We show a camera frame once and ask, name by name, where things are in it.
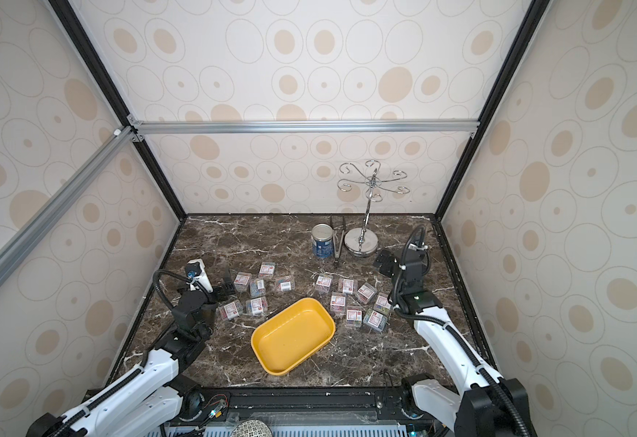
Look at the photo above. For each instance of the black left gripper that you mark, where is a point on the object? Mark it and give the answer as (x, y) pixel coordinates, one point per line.
(223, 292)

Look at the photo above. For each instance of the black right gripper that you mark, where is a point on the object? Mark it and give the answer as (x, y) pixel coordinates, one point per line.
(387, 261)

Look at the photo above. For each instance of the barcode side paper clip box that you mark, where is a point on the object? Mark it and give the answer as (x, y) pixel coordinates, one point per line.
(257, 288)

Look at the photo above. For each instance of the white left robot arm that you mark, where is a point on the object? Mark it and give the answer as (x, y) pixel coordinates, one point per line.
(155, 391)

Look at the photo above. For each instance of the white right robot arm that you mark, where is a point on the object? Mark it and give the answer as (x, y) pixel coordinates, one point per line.
(483, 403)

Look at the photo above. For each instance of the yellow plastic storage tray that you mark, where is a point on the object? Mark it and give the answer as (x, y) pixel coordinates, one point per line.
(292, 336)

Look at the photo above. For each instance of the chrome hook stand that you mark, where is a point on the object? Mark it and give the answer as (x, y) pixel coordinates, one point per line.
(361, 242)

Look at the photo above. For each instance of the metal tongs black tips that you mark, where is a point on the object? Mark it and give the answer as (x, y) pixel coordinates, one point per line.
(339, 231)

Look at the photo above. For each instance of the blue labelled tin can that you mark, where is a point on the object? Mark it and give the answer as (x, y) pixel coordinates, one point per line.
(322, 241)

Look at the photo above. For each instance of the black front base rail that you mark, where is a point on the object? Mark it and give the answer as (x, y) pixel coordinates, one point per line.
(385, 402)

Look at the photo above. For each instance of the aluminium horizontal frame bar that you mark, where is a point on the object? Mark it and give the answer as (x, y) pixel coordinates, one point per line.
(306, 126)

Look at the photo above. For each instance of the aluminium diagonal frame bar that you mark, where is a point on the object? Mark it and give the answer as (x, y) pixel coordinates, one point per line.
(26, 239)

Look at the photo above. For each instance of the black corner frame post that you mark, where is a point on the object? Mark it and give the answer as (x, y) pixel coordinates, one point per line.
(532, 19)

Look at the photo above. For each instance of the black left corner post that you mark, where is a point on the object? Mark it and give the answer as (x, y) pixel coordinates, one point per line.
(66, 16)

